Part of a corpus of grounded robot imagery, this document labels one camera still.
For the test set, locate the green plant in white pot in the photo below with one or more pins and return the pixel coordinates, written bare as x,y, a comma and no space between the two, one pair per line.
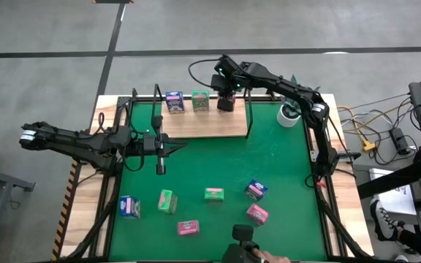
287,117

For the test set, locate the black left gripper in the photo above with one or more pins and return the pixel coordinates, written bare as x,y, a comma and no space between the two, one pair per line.
150,144

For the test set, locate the person's shoe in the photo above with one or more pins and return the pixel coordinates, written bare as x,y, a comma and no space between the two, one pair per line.
380,219

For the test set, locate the Apple Jacks cereal box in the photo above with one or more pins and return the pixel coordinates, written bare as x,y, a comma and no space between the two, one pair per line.
166,201
200,104
214,195

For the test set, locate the person's leg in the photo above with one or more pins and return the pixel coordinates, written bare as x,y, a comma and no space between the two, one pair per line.
420,243

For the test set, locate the Frosted Flakes cereal box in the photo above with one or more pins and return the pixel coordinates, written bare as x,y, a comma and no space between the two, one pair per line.
128,206
256,190
175,104

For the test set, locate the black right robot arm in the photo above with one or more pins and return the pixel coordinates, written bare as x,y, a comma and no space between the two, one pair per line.
291,89

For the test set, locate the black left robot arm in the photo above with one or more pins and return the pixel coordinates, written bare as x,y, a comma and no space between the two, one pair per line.
68,140

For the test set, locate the wooden shelf with black frame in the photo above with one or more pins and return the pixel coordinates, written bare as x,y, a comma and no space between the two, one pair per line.
210,124

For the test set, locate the yellow power splitter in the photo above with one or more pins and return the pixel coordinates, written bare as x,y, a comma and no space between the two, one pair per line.
369,147

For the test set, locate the black power adapter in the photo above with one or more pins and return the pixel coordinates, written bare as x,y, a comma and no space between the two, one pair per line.
400,140

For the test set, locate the yellow black hazard tape strip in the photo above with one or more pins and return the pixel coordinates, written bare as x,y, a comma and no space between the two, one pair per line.
63,219

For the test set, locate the black handheld device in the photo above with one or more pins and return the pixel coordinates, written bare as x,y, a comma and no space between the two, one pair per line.
242,233

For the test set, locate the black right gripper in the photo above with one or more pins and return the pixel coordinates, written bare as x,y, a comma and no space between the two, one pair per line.
232,78

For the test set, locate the person's hand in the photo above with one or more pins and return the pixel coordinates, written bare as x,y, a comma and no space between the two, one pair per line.
269,258

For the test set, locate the green table mat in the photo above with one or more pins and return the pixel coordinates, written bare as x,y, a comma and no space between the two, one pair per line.
214,164

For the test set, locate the Raisin Bran cereal box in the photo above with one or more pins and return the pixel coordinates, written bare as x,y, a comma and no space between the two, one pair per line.
188,228
257,215
226,106

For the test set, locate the black stand bar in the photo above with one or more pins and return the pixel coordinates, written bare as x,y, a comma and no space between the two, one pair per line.
389,182

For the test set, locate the white board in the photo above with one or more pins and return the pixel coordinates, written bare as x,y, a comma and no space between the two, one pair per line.
397,202

